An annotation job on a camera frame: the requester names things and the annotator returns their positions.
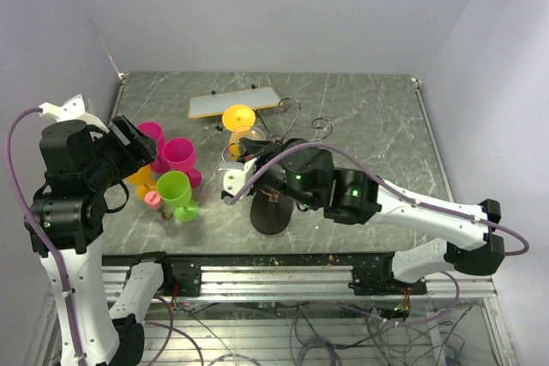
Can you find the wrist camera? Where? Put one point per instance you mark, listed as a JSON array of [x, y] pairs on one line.
[[76, 108], [233, 176]]

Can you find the clear wine glass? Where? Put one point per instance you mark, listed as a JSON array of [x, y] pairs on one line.
[[235, 145]]

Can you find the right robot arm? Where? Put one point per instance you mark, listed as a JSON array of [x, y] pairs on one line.
[[463, 236]]

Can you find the yellow framed mirror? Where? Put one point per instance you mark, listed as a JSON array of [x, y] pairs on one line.
[[215, 104]]

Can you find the green wine glass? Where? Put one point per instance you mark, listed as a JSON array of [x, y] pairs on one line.
[[175, 190]]

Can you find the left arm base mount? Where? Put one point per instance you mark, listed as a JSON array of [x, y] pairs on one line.
[[182, 278]]

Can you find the aluminium rail frame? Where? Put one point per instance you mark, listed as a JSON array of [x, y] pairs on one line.
[[309, 316]]

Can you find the wire wine glass rack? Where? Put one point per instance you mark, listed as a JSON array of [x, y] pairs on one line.
[[302, 180]]

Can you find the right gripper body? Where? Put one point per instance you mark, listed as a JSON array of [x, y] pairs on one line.
[[275, 178]]

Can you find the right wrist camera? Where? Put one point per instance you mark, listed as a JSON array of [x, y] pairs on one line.
[[233, 176]]

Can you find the pink capped small bottle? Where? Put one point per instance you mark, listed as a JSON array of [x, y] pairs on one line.
[[154, 201]]

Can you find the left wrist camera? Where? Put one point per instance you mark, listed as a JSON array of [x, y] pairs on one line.
[[76, 108]]

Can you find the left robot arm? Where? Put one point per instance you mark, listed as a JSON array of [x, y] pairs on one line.
[[82, 162]]

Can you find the orange wine glass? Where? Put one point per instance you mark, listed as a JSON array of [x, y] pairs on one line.
[[240, 121], [142, 181]]

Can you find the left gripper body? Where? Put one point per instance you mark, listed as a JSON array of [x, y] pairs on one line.
[[120, 158]]

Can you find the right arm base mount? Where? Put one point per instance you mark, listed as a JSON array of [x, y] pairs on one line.
[[372, 276]]

